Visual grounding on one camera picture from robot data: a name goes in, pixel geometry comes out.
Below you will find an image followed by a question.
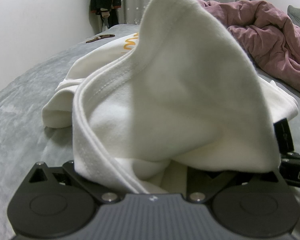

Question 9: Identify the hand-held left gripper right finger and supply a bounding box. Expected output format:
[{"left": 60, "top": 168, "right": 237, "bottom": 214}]
[{"left": 186, "top": 166, "right": 289, "bottom": 203}]

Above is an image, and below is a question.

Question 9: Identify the star-print grey curtain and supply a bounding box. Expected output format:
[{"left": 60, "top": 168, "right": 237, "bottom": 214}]
[{"left": 117, "top": 0, "right": 255, "bottom": 25}]

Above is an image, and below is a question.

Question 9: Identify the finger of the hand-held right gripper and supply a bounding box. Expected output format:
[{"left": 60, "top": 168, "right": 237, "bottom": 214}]
[{"left": 280, "top": 152, "right": 300, "bottom": 189}]

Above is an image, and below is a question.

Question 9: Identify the pink quilt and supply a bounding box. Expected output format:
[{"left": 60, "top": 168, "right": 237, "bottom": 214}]
[{"left": 195, "top": 0, "right": 300, "bottom": 95}]

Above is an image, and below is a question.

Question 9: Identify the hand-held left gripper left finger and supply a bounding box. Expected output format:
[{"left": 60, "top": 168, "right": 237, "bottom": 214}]
[{"left": 27, "top": 160, "right": 120, "bottom": 204}]

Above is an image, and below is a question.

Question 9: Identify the white sweatshirt with orange print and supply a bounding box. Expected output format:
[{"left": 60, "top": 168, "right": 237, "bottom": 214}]
[{"left": 41, "top": 0, "right": 299, "bottom": 200}]

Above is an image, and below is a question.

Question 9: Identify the grey bed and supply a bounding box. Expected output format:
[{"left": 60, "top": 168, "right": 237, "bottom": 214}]
[{"left": 0, "top": 24, "right": 300, "bottom": 235}]

